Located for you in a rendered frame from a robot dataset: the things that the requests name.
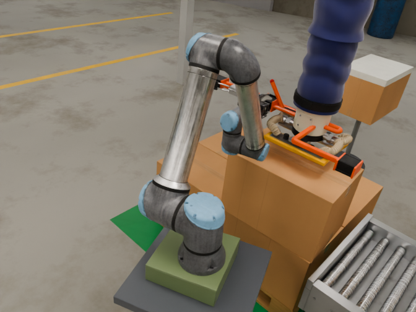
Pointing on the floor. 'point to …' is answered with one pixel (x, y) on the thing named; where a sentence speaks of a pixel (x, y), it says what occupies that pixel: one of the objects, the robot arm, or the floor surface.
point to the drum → (385, 18)
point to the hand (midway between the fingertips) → (265, 100)
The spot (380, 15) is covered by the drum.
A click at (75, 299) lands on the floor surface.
